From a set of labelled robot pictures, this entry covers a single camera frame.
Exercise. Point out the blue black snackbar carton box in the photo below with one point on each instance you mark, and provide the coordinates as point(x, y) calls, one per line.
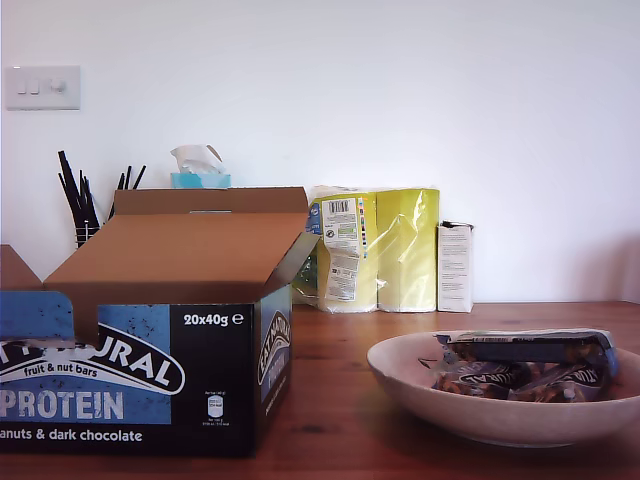
point(215, 390)

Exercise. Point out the blue snack bar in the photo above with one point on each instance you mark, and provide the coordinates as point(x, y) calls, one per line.
point(525, 347)
point(480, 382)
point(575, 385)

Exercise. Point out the white floral ceramic plate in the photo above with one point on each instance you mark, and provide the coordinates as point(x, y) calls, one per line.
point(475, 417)

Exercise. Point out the teal tissue box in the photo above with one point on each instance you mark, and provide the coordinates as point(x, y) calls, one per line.
point(200, 181)

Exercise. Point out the small white printed carton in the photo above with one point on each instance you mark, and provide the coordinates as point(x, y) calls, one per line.
point(455, 270)

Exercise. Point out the yellow kitchen roll pack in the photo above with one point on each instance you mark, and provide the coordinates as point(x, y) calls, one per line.
point(400, 250)

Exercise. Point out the black thin stick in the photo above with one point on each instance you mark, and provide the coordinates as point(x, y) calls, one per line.
point(70, 198)
point(128, 178)
point(140, 177)
point(121, 181)
point(73, 178)
point(89, 193)

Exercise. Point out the white wall light switch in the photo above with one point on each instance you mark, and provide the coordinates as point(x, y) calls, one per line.
point(42, 88)

